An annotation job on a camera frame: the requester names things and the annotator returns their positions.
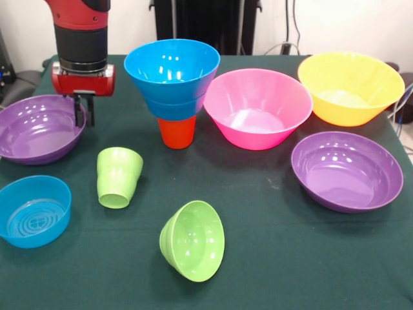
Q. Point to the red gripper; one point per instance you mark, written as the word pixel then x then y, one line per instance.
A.
pixel 84 84

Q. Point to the purple bowl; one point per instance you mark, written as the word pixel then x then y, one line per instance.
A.
pixel 38 135
pixel 345 174

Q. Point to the green cup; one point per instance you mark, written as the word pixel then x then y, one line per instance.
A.
pixel 117 176

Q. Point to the blue bowl with ringed bottom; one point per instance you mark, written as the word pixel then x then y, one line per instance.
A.
pixel 32 210
pixel 174 111

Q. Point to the orange cup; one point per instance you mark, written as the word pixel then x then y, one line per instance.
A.
pixel 177 134

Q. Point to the deep smooth blue bowl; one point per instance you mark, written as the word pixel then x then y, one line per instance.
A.
pixel 171 61

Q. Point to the small green bowl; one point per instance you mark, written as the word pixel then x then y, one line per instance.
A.
pixel 193 242

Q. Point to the pink bowl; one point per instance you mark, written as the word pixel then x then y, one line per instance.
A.
pixel 255 97

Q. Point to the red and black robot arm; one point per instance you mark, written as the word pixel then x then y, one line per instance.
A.
pixel 80 35

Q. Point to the black rounded seat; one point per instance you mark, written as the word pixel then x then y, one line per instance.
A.
pixel 24 85

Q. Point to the black equipment rack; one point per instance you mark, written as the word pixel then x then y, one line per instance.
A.
pixel 6 74

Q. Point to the dark green tablecloth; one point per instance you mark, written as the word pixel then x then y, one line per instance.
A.
pixel 290 258

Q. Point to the yellow-orange bowl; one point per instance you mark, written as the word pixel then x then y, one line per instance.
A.
pixel 350 80

